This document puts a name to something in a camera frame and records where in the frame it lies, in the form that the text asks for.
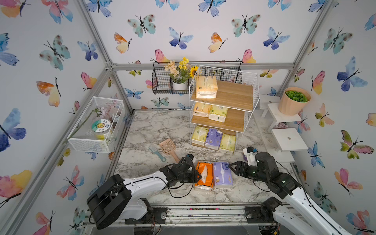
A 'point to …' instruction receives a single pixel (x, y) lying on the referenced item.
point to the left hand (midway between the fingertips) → (202, 177)
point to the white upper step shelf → (277, 117)
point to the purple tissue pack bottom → (213, 139)
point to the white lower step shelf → (288, 139)
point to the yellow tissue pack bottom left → (199, 135)
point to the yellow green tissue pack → (218, 113)
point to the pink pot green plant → (293, 101)
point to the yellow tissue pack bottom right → (227, 143)
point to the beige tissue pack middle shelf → (201, 109)
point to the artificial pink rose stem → (101, 111)
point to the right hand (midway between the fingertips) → (233, 166)
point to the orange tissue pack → (205, 169)
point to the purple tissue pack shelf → (222, 174)
